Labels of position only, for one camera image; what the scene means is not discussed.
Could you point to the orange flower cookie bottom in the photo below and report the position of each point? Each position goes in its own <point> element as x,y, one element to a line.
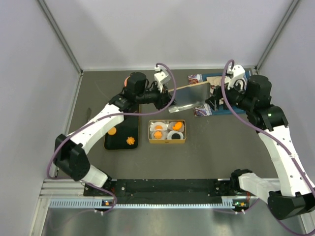
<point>130,141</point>

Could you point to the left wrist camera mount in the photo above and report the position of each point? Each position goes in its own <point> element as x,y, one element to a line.
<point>161,77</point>

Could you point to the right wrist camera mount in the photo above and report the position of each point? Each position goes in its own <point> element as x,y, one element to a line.
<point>235,77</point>

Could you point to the white paper cup top-left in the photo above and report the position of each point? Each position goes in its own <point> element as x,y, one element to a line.
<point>152,126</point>

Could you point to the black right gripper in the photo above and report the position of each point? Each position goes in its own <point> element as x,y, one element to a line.
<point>218,94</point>

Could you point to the patterned cloth mat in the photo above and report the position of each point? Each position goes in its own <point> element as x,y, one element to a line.
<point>205,110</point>

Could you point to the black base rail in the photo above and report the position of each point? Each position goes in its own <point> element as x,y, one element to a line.
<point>173,191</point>

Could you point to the white paper cup bottom-right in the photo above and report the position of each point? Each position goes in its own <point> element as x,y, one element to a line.
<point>174,131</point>

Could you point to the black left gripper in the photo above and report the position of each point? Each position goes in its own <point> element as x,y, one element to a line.
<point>163,99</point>

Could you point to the black rectangular tray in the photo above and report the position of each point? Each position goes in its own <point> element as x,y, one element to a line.
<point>128,128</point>

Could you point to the black round cookie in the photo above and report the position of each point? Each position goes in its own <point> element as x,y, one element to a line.
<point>175,136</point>

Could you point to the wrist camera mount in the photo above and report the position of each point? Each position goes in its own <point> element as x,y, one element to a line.
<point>161,77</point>
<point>235,77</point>

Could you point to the orange star flower cookie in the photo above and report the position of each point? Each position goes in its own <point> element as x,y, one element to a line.
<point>159,135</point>

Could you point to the silver tin lid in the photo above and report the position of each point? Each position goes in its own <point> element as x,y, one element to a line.
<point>190,96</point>

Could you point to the silver metal tongs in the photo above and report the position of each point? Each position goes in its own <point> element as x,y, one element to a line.
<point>88,114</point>

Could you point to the white paper cup top-right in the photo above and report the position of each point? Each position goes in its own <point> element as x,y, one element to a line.
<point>171,124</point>

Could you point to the yellow cookie tin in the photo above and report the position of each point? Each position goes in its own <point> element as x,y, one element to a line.
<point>167,121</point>

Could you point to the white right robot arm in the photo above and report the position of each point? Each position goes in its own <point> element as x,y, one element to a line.
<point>295,192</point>

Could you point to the orange fish cookie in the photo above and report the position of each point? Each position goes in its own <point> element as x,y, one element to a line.
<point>178,126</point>

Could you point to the orange round cookie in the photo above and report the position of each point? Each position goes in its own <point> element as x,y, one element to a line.
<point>112,131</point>

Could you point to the orange figure cookie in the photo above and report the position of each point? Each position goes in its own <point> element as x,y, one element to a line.
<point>159,127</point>

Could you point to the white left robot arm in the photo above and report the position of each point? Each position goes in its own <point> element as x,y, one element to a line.
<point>71,151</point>

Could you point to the wooden puzzle board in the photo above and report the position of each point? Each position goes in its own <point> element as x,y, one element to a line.
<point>216,81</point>

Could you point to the red patterned small bowl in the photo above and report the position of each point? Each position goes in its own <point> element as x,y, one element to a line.
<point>125,82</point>

